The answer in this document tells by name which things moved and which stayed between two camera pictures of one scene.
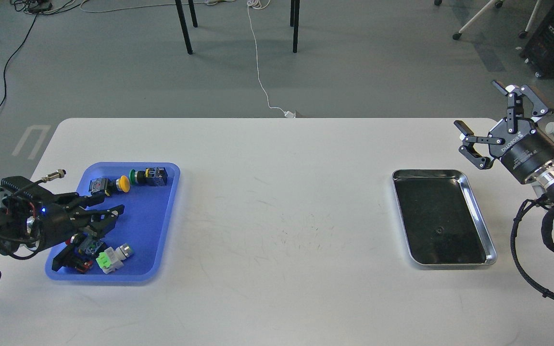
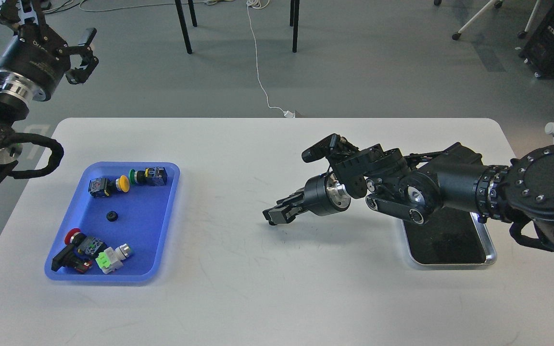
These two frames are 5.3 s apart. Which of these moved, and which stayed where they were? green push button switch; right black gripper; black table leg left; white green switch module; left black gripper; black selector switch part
Moved: right black gripper; left black gripper
Stayed: black selector switch part; white green switch module; green push button switch; black table leg left
